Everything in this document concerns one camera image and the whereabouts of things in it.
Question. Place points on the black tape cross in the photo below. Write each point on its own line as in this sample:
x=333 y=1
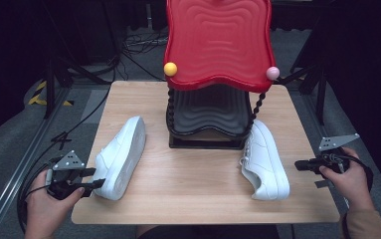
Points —
x=61 y=139

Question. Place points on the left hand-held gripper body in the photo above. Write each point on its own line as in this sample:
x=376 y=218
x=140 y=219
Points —
x=66 y=162

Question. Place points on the white sneaker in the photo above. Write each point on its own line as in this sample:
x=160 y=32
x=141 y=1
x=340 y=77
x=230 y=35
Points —
x=121 y=156
x=264 y=159

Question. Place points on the person's dark clothing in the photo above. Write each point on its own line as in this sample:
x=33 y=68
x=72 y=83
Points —
x=208 y=232

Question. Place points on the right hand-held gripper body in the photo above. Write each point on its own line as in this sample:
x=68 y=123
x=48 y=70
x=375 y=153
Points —
x=335 y=142

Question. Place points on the person's right hand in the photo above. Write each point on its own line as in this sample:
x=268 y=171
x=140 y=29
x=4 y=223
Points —
x=353 y=189

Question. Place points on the metal floor rail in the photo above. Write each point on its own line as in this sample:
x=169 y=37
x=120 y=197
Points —
x=19 y=166
x=330 y=132

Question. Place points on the person's left hand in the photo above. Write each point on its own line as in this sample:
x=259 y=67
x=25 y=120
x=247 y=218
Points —
x=43 y=209

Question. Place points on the red and black shoe rack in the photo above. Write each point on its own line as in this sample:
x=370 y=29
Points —
x=218 y=49

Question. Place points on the yellow and black floor tape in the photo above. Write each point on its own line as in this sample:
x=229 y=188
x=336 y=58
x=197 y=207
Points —
x=35 y=99

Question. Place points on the grey tape piece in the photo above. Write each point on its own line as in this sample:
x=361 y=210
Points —
x=322 y=184

